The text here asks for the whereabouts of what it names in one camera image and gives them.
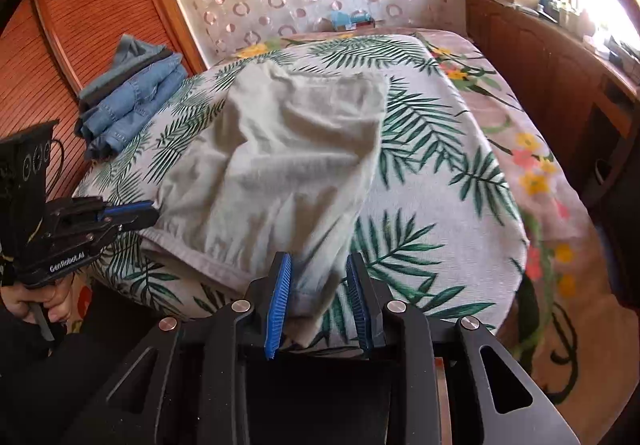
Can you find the wooden louvered wardrobe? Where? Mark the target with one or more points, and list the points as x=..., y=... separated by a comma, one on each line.
x=90, y=10

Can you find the blue item behind bed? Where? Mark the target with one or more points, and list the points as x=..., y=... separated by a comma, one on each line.
x=350, y=20

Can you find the floral blanket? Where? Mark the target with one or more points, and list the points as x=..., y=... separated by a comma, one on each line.
x=542, y=205

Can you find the grey pants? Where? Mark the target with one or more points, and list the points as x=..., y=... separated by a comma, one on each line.
x=280, y=165

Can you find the leaf print blanket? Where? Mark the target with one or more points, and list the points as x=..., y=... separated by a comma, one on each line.
x=425, y=205

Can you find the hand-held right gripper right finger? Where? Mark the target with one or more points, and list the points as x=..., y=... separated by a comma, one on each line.
x=361, y=305

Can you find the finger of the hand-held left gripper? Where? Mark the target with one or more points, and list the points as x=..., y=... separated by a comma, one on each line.
x=137, y=222
x=127, y=209

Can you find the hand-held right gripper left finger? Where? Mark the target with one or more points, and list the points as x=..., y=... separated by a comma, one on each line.
x=278, y=305

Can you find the wooden side cabinet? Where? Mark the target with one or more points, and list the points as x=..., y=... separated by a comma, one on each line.
x=540, y=75

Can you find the folded light blue jeans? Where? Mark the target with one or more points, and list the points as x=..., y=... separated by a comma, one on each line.
x=129, y=52

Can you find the person's left hand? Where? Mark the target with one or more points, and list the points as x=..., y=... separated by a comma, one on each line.
x=60, y=302

